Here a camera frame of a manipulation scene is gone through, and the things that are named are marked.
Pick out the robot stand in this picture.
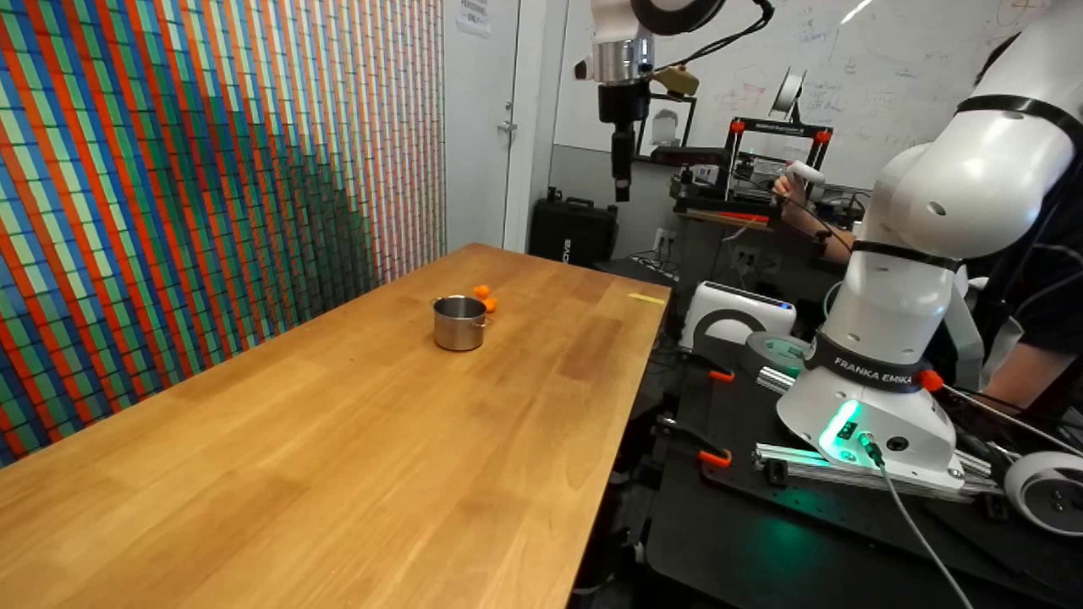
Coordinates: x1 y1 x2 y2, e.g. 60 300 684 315
646 337 1083 609

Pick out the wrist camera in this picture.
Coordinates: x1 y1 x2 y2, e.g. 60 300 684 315
655 65 701 97

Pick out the black framed picture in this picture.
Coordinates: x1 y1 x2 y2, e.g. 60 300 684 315
635 92 698 159

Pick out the black hard case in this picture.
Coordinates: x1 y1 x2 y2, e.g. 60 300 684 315
529 187 619 268

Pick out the person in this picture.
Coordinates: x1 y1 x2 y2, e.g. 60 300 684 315
772 32 1083 424

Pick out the whiteboard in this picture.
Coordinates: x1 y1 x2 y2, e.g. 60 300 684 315
552 0 1060 190

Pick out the black clamp with orange tip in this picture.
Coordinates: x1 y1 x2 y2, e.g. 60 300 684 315
656 414 734 469
677 354 736 384

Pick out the grey door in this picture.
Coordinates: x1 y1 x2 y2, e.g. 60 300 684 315
443 0 522 254

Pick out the grey tape roll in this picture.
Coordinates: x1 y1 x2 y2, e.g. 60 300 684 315
744 331 815 379

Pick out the small steel pot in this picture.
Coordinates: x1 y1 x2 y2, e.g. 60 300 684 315
432 294 492 353

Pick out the grey cable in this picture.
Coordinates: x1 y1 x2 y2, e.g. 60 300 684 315
857 433 976 609

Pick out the white box device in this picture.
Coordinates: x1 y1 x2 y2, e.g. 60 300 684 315
679 281 798 353

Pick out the black and red 3D printer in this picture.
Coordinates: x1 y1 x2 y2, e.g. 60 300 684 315
672 68 835 222

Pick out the paper sign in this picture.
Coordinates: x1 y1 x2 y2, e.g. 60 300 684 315
456 0 492 38

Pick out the white round device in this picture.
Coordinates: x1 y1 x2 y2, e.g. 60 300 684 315
1003 450 1083 537

